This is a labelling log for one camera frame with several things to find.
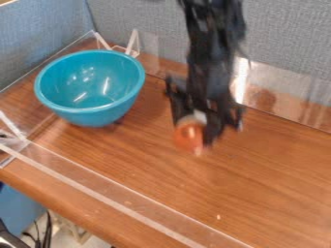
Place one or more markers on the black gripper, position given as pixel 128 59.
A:
pixel 204 91

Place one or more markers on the brown plush mushroom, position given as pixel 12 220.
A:
pixel 188 132

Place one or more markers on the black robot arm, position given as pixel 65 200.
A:
pixel 215 28

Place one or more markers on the blue plastic bowl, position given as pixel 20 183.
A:
pixel 91 86

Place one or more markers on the clear acrylic back barrier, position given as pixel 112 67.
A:
pixel 290 95

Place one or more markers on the clear acrylic barrier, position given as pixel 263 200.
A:
pixel 149 212
pixel 290 95
pixel 89 41

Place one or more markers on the clear acrylic left barrier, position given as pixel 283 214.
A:
pixel 89 41

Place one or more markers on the clear acrylic front barrier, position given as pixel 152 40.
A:
pixel 149 212

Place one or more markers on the blue cabinet under table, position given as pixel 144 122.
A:
pixel 19 210

